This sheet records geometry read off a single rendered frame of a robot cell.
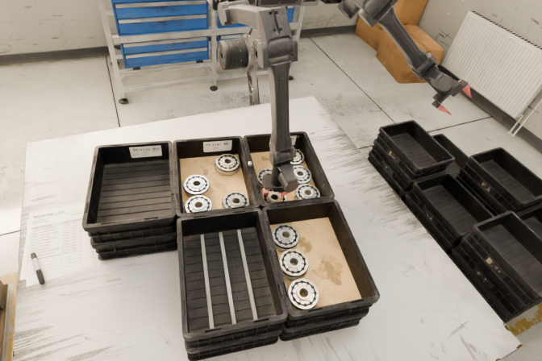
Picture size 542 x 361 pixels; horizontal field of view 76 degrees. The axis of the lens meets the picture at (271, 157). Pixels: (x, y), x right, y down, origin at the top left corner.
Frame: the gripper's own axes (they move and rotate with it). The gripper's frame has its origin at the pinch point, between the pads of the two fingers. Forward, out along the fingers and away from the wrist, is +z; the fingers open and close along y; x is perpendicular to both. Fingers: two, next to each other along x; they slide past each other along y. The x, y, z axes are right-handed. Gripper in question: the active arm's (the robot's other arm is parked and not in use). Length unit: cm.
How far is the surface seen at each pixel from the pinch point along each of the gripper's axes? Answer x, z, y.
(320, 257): -26.6, 2.7, 13.7
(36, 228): 1, 19, -92
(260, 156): 25.9, 5.2, -1.9
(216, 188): 8.1, 4.8, -22.4
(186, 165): 21.5, 5.5, -34.7
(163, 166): 21.6, 5.9, -44.5
